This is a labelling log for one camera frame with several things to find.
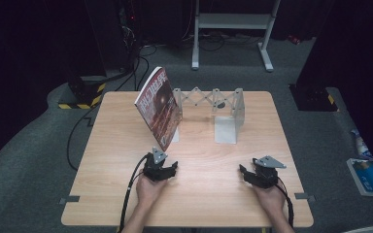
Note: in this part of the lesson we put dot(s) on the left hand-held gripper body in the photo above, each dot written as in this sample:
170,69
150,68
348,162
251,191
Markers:
155,170

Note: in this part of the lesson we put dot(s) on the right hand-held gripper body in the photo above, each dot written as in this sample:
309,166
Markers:
265,174

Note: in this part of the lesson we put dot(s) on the dark red cover book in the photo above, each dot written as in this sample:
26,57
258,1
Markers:
160,110

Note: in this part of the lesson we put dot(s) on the person's left hand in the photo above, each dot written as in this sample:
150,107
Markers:
149,192

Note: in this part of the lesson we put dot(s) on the person's right hand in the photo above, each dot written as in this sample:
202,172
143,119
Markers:
270,199

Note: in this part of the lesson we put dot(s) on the grey tape tab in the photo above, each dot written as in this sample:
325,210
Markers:
69,199
304,196

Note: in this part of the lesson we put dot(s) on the black yellow striped stand base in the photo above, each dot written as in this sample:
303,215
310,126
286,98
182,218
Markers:
84,93
314,98

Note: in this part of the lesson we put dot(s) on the blue and white packet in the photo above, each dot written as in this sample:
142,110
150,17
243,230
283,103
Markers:
369,178

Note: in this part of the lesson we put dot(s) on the white flat object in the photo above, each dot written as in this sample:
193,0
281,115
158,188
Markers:
362,229

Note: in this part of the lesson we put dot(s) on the small red object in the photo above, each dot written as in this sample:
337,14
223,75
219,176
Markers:
293,39

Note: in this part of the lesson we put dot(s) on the dark equipment rack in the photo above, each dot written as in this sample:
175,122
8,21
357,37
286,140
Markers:
128,32

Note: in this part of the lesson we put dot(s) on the white metal floor stand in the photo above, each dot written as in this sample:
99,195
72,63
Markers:
233,21

